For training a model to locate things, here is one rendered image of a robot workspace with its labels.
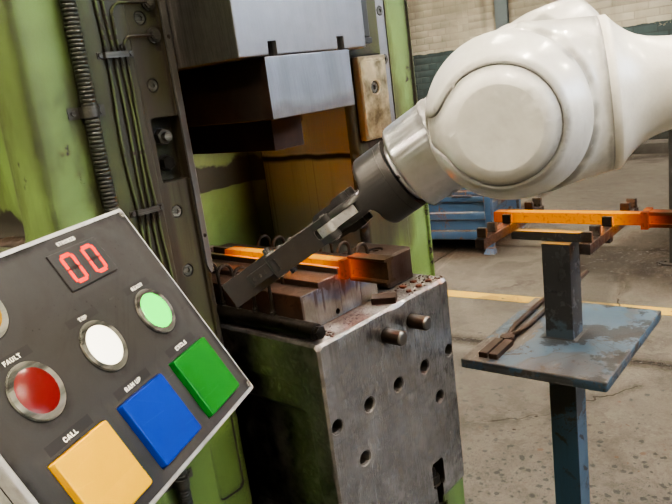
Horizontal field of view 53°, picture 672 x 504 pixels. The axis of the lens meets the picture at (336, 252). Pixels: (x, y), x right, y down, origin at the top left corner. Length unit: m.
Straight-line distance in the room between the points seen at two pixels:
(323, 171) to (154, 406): 0.89
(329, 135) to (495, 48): 1.07
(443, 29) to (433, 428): 8.24
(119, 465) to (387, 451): 0.70
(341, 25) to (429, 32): 8.28
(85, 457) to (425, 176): 0.39
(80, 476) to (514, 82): 0.47
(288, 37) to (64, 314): 0.59
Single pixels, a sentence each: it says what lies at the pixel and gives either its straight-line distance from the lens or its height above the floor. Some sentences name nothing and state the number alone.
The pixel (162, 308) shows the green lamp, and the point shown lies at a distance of 0.82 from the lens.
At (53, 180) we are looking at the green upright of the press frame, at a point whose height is 1.23.
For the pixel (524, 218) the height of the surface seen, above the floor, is 0.98.
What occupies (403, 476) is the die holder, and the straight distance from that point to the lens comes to 1.35.
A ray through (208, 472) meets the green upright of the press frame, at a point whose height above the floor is 0.69.
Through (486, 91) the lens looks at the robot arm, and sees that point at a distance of 0.41.
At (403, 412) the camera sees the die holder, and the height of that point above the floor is 0.71.
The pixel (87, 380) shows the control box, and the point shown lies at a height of 1.07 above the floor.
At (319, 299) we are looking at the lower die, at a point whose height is 0.96.
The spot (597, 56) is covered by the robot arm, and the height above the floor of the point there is 1.31.
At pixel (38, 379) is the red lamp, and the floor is 1.10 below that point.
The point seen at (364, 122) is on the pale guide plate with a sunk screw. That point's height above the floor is 1.22.
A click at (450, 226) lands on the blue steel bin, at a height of 0.19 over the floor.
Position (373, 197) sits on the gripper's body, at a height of 1.21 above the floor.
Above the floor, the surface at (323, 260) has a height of 1.01.
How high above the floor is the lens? 1.32
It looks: 14 degrees down
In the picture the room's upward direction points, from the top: 8 degrees counter-clockwise
